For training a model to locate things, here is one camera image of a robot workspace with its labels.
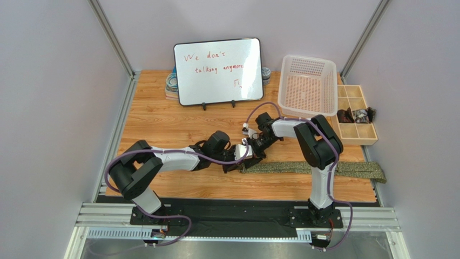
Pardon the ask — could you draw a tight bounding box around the green floral patterned tie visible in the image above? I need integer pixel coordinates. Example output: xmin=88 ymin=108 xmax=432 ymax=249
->
xmin=240 ymin=161 xmax=387 ymax=184

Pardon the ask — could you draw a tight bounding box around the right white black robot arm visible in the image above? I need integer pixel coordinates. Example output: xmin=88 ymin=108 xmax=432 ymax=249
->
xmin=243 ymin=112 xmax=343 ymax=221

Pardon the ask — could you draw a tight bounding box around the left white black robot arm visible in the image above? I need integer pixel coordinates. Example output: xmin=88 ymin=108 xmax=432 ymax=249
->
xmin=104 ymin=131 xmax=253 ymax=215

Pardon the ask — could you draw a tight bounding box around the blue tape roll stack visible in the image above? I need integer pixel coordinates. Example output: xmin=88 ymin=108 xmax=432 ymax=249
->
xmin=165 ymin=66 xmax=179 ymax=100

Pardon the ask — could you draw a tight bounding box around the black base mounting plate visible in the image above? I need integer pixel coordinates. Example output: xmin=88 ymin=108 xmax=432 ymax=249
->
xmin=130 ymin=198 xmax=346 ymax=238

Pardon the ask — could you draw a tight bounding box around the blue white patterned jar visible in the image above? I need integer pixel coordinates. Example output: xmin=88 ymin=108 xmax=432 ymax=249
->
xmin=261 ymin=67 xmax=272 ymax=86

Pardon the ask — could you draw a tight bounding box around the white perforated plastic basket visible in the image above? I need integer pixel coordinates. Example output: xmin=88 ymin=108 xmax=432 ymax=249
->
xmin=278 ymin=55 xmax=338 ymax=118

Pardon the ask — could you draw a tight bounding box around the whiteboard with red writing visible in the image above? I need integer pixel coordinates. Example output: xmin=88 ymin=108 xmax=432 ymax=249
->
xmin=173 ymin=38 xmax=264 ymax=106

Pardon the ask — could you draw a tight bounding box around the dark rolled tie in box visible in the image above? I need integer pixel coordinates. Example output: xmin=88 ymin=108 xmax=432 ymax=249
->
xmin=336 ymin=108 xmax=355 ymax=124

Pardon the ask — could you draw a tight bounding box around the wooden compartment organizer box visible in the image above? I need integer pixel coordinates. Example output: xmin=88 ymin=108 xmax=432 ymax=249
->
xmin=332 ymin=85 xmax=378 ymax=146

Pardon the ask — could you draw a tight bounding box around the patterned rolled tie in box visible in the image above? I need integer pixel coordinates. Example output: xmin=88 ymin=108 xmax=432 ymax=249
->
xmin=352 ymin=107 xmax=376 ymax=124

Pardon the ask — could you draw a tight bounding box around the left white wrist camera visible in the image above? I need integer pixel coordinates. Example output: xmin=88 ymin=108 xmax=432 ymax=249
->
xmin=234 ymin=139 xmax=253 ymax=161

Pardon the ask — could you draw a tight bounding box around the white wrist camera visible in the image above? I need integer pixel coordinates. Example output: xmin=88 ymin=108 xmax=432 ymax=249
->
xmin=234 ymin=139 xmax=253 ymax=161
xmin=242 ymin=122 xmax=259 ymax=139

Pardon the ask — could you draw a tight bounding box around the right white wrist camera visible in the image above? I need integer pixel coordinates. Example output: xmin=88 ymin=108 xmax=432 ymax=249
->
xmin=242 ymin=122 xmax=259 ymax=139

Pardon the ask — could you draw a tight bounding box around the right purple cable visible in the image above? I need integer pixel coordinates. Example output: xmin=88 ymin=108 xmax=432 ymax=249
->
xmin=246 ymin=101 xmax=354 ymax=251

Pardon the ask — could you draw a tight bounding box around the purple cable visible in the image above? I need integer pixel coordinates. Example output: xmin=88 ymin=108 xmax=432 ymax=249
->
xmin=246 ymin=101 xmax=354 ymax=251
xmin=104 ymin=142 xmax=251 ymax=248

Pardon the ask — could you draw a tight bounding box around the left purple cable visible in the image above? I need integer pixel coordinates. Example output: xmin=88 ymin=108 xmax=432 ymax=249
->
xmin=104 ymin=142 xmax=251 ymax=248

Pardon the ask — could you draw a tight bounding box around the left aluminium frame post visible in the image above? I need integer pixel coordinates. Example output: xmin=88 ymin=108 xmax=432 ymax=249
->
xmin=88 ymin=0 xmax=138 ymax=165

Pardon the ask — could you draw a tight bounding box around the aluminium frame post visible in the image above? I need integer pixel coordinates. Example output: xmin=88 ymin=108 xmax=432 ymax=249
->
xmin=88 ymin=0 xmax=138 ymax=165
xmin=340 ymin=0 xmax=392 ymax=83

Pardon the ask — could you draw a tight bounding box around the aluminium front rail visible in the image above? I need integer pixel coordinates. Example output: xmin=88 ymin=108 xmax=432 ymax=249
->
xmin=65 ymin=197 xmax=410 ymax=258

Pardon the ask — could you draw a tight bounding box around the right aluminium frame post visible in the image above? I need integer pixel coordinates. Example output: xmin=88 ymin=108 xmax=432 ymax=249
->
xmin=340 ymin=0 xmax=392 ymax=83

